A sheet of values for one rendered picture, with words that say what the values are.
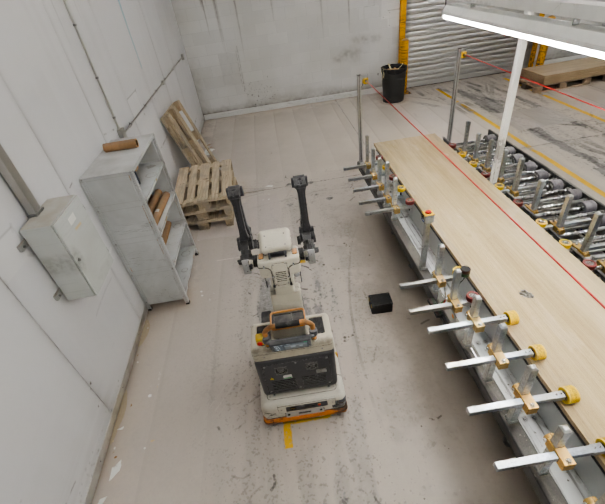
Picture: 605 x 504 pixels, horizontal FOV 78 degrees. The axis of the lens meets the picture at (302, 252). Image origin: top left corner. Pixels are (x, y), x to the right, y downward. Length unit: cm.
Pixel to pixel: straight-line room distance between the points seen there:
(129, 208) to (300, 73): 674
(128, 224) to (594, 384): 347
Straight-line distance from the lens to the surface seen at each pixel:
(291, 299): 270
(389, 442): 301
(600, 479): 236
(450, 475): 298
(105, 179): 352
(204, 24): 944
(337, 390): 287
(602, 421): 234
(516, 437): 238
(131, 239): 378
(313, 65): 960
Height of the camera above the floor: 273
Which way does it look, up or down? 38 degrees down
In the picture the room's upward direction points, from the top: 9 degrees counter-clockwise
